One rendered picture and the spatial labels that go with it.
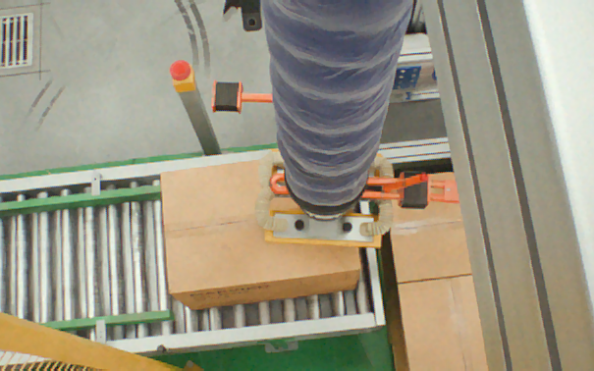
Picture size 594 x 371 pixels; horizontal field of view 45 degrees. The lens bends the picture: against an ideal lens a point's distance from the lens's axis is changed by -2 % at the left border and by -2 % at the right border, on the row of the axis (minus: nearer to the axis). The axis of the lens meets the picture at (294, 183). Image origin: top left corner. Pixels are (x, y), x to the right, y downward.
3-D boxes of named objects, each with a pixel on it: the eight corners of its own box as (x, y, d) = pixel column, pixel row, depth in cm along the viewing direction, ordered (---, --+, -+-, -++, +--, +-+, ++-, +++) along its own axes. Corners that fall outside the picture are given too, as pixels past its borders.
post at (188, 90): (212, 176, 337) (172, 84, 241) (211, 162, 339) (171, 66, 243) (227, 175, 337) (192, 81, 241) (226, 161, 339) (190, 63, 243)
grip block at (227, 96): (213, 113, 218) (210, 106, 213) (215, 86, 220) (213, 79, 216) (241, 114, 218) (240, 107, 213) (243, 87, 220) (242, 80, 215)
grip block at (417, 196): (398, 208, 208) (400, 202, 203) (398, 176, 211) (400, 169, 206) (427, 209, 208) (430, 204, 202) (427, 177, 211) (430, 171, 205)
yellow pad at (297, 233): (264, 242, 217) (263, 238, 212) (266, 210, 220) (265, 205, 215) (380, 248, 215) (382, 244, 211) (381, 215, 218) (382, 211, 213)
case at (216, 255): (190, 310, 264) (169, 293, 226) (181, 204, 276) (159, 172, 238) (354, 290, 265) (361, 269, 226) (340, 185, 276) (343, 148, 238)
